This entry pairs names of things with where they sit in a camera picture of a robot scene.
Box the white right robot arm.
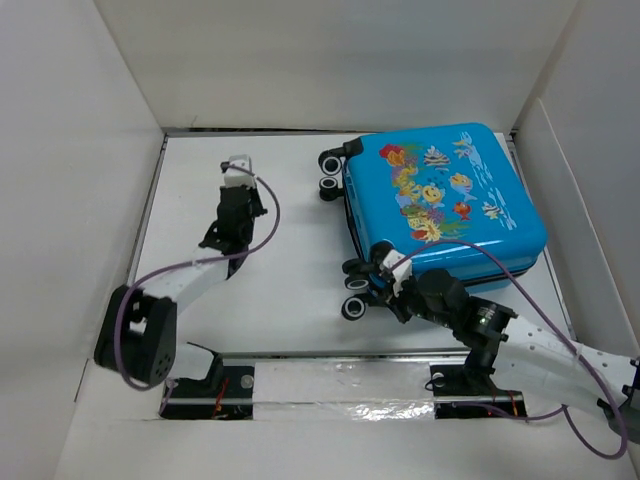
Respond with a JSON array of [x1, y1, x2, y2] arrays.
[[380, 268, 639, 443]]

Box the aluminium mounting rail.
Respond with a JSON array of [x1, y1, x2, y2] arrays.
[[97, 348, 581, 362]]

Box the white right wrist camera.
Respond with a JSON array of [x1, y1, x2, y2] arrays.
[[379, 249, 412, 297]]

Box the blue hard-shell suitcase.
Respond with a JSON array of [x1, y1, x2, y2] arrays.
[[317, 122, 547, 321]]

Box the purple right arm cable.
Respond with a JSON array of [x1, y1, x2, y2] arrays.
[[394, 239, 629, 460]]

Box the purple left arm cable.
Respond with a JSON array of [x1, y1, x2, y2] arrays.
[[113, 167, 282, 416]]

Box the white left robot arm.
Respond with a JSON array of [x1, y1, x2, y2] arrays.
[[93, 186, 267, 389]]

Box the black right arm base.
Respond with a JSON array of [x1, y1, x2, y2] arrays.
[[424, 364, 528, 420]]

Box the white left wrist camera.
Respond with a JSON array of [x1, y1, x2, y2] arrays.
[[220, 154, 256, 188]]

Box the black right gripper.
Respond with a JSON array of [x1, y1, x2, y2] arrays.
[[376, 272, 455, 330]]

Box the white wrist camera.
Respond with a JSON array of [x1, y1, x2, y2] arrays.
[[379, 249, 412, 297], [220, 154, 256, 188]]

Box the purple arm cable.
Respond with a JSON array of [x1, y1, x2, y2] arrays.
[[113, 167, 282, 416], [394, 239, 629, 460]]

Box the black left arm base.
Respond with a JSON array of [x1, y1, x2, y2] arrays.
[[159, 365, 255, 421]]

